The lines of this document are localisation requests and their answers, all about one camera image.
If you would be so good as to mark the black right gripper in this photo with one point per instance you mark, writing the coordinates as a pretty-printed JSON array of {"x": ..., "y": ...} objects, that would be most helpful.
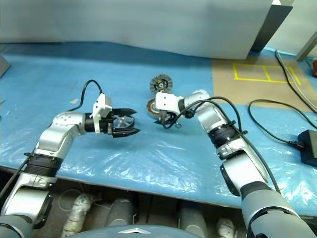
[{"x": 169, "y": 118}]

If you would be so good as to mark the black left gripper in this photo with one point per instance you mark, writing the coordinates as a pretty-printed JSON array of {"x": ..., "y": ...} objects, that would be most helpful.
[{"x": 106, "y": 124}]

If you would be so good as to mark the silver finned disc part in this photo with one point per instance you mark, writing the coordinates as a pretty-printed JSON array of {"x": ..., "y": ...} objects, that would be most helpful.
[{"x": 123, "y": 122}]

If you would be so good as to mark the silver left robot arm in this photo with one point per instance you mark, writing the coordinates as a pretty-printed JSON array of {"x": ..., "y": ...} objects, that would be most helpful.
[{"x": 57, "y": 134}]

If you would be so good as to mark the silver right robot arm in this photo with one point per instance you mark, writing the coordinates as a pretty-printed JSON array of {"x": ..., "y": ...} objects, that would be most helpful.
[{"x": 247, "y": 173}]

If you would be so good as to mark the brown ringed disc part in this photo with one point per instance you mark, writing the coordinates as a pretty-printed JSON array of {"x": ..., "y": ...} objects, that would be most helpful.
[{"x": 151, "y": 107}]

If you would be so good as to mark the grey toothed disc part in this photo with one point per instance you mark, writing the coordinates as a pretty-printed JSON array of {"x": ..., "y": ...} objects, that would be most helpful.
[{"x": 160, "y": 84}]

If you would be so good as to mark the brown cardboard sheet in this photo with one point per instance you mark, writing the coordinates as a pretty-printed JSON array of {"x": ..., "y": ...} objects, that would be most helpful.
[{"x": 230, "y": 91}]

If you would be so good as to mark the blue table mat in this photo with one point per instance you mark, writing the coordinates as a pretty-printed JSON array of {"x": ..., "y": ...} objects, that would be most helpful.
[{"x": 49, "y": 74}]

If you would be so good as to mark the grey rounded shape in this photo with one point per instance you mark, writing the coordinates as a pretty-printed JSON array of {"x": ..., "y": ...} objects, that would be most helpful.
[
  {"x": 120, "y": 213},
  {"x": 193, "y": 223}
]

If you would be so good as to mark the white wrapped rounded shape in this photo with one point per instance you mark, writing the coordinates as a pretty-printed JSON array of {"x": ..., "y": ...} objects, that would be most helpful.
[
  {"x": 226, "y": 229},
  {"x": 76, "y": 213}
]

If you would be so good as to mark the large white board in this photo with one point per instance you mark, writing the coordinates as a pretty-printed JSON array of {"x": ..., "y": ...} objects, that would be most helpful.
[{"x": 123, "y": 19}]

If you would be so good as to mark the grey robot torso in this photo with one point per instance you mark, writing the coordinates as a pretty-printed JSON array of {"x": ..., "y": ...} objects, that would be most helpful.
[{"x": 111, "y": 233}]

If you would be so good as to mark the grey metal block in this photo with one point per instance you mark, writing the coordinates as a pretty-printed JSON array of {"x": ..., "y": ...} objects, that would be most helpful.
[{"x": 3, "y": 67}]

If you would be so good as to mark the dark grey panel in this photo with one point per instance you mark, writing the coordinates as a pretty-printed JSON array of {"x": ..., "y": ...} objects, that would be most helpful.
[{"x": 272, "y": 24}]

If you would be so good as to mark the black power adapter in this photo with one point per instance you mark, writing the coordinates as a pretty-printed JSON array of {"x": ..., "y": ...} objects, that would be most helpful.
[{"x": 309, "y": 148}]

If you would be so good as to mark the red-brown object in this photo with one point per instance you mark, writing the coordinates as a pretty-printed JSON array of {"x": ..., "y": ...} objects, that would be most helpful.
[{"x": 315, "y": 71}]

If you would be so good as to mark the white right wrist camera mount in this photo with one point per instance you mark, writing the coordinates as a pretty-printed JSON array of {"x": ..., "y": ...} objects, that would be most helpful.
[{"x": 166, "y": 101}]

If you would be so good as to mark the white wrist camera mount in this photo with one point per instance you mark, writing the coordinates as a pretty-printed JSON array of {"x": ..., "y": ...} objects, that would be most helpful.
[
  {"x": 101, "y": 105},
  {"x": 166, "y": 101}
]

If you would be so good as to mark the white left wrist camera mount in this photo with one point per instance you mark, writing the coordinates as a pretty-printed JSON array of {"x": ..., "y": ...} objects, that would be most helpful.
[{"x": 101, "y": 105}]

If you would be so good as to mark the aluminium profile post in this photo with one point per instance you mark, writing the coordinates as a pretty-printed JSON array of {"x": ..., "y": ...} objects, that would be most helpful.
[{"x": 308, "y": 45}]

